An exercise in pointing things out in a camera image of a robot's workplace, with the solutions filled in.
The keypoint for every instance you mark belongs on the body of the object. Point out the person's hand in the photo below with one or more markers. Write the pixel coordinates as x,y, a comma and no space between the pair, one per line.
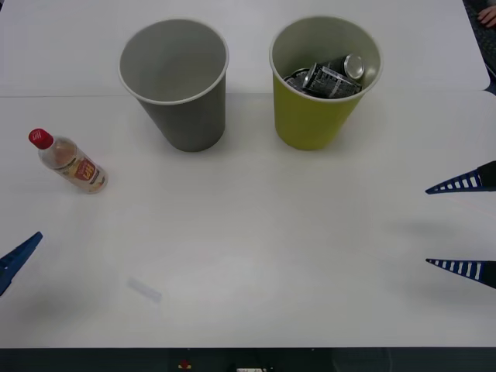
489,15

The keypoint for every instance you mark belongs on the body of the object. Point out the black can with silver end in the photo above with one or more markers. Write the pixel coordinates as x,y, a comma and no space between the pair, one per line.
353,66

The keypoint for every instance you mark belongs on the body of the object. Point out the yellow-green plastic waste bin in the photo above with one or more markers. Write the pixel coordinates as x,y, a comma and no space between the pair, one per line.
310,120

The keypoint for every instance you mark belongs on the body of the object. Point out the grey plastic waste bin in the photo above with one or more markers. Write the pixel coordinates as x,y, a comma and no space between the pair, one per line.
174,66

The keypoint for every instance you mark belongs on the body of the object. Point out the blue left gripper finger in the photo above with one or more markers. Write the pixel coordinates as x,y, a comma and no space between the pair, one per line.
17,259

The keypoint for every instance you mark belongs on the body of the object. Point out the clear bottle with red cap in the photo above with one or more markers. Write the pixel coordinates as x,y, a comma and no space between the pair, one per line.
73,164

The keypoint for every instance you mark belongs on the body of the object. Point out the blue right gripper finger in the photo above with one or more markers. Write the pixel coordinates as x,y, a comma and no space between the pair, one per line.
470,181
474,269

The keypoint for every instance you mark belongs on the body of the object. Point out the black can with dark end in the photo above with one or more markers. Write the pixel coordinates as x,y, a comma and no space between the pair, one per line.
295,77

